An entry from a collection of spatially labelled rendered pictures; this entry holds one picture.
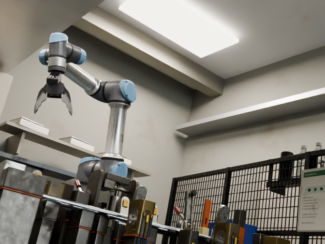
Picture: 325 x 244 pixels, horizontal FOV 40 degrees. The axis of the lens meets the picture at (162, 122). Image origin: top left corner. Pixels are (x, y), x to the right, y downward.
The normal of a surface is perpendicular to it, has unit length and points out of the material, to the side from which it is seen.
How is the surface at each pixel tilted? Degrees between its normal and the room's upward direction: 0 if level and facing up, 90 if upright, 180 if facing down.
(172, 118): 90
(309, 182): 90
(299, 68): 90
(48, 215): 90
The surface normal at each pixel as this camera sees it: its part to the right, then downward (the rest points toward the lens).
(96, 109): 0.61, -0.17
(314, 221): -0.84, -0.33
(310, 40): -0.18, 0.92
